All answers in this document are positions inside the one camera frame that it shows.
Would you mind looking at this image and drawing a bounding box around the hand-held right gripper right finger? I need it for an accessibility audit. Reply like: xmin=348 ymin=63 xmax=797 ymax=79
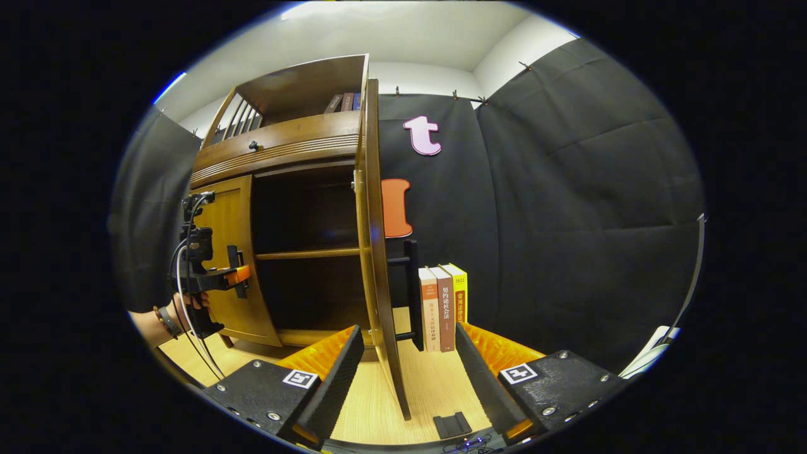
xmin=455 ymin=322 xmax=631 ymax=445

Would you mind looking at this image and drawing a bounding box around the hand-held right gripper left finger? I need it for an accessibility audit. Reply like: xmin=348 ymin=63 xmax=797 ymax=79
xmin=202 ymin=325 xmax=365 ymax=450

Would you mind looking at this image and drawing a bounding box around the wooden shoe cabinet door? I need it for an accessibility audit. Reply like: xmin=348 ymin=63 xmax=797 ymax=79
xmin=189 ymin=175 xmax=282 ymax=347
xmin=354 ymin=79 xmax=424 ymax=421

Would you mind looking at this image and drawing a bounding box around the wooden double-door shoe cabinet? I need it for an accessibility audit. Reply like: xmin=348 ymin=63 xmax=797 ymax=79
xmin=189 ymin=54 xmax=379 ymax=360

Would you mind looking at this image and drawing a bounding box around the wooden inner cabinet shelf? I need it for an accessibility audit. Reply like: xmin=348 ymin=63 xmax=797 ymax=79
xmin=255 ymin=247 xmax=362 ymax=261

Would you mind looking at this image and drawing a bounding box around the brown spine book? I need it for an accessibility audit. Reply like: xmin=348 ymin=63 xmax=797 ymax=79
xmin=430 ymin=265 xmax=456 ymax=352

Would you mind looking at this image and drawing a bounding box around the yellow book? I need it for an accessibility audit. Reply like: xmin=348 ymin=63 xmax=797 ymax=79
xmin=441 ymin=263 xmax=468 ymax=325

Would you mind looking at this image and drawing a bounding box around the white sheet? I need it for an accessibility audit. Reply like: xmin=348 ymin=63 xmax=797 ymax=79
xmin=620 ymin=325 xmax=682 ymax=379

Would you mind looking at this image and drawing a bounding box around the black backdrop cloth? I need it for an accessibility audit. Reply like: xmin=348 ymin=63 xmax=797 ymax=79
xmin=108 ymin=39 xmax=705 ymax=373

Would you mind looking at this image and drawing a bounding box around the thin grey pole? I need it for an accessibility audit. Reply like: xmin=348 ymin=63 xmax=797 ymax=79
xmin=668 ymin=213 xmax=705 ymax=341

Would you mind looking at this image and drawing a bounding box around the black and white cable bundle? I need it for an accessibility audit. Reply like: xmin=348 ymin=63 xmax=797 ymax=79
xmin=169 ymin=192 xmax=226 ymax=381

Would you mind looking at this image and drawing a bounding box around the dark wrist bracelet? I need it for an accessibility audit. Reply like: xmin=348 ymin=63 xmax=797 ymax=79
xmin=154 ymin=305 xmax=183 ymax=340

